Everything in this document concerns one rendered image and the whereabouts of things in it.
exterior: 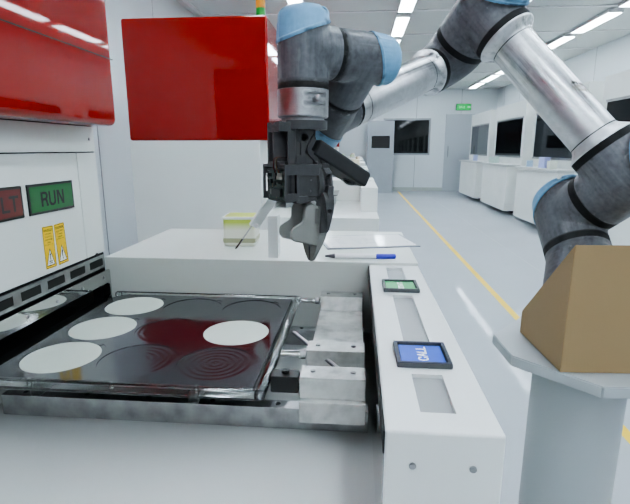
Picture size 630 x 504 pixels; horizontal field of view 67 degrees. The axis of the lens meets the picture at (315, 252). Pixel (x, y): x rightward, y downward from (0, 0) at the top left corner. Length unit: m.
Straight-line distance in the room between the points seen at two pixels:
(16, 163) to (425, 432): 0.68
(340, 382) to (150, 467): 0.24
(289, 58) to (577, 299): 0.57
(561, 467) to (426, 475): 0.64
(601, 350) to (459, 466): 0.52
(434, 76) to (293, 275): 0.50
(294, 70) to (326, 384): 0.42
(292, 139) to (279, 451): 0.41
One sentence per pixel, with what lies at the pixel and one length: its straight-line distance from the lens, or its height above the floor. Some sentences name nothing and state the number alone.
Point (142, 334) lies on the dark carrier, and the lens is 0.78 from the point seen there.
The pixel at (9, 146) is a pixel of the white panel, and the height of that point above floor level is 1.18.
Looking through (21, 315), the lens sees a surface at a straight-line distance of 0.83.
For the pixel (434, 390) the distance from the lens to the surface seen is 0.48.
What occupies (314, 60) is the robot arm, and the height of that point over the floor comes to 1.30.
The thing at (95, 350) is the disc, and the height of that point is 0.90.
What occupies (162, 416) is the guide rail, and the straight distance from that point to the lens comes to 0.70.
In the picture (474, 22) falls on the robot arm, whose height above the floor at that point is 1.41.
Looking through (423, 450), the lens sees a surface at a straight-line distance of 0.42.
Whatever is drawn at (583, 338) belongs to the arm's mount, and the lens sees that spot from 0.89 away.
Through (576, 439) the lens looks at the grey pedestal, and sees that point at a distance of 1.02.
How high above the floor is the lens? 1.18
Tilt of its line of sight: 12 degrees down
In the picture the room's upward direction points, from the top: straight up
